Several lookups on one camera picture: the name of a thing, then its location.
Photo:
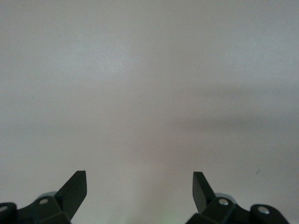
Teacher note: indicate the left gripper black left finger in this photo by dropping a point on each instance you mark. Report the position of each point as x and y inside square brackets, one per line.
[70, 198]

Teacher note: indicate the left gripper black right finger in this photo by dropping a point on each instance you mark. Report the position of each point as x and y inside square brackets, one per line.
[202, 193]

